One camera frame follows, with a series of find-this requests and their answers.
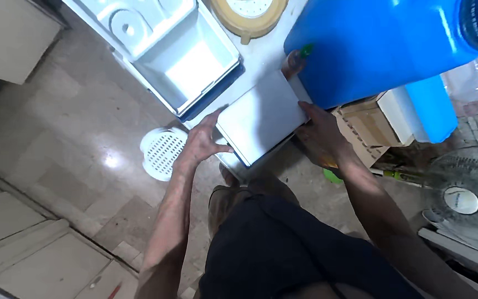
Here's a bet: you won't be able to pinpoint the beige tiled cabinet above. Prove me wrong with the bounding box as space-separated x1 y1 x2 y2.
0 162 139 299

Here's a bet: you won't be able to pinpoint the person's left hand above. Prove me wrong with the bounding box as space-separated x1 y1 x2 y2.
173 109 235 172

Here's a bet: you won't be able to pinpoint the large blue plastic jug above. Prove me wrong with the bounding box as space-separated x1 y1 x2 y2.
284 0 478 110

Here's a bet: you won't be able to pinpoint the person's right forearm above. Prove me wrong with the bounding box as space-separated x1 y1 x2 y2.
335 143 478 299

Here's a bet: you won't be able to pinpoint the person's body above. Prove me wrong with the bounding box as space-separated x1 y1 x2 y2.
278 282 374 299

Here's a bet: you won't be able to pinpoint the person's legs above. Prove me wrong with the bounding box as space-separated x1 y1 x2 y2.
199 163 425 299

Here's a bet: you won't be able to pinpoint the light blue plastic container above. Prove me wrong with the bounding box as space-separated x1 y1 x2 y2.
390 75 459 144

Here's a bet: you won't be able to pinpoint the small bottle with green cap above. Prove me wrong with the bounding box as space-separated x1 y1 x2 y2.
281 43 314 81

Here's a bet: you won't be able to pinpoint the brown cardboard box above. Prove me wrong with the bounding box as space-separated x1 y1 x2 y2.
332 92 415 169

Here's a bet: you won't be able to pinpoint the person's right hand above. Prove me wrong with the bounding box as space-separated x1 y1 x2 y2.
295 101 352 169

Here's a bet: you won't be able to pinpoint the green round object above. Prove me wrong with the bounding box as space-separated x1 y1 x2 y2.
323 168 344 185

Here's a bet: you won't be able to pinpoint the beige round strainer lid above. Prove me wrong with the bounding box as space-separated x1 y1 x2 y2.
210 0 289 45

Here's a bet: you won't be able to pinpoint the white rectangular box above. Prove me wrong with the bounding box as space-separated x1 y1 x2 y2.
216 70 311 168

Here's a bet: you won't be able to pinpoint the electric fan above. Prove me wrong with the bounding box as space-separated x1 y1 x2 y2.
422 145 478 261

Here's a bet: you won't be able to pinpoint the white perforated stool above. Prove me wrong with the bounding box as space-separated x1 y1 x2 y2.
140 127 188 182

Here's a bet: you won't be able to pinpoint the white compartment container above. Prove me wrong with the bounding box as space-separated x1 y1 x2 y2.
61 0 246 123

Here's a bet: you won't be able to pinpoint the person's left forearm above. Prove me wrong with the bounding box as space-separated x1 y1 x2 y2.
134 162 197 299

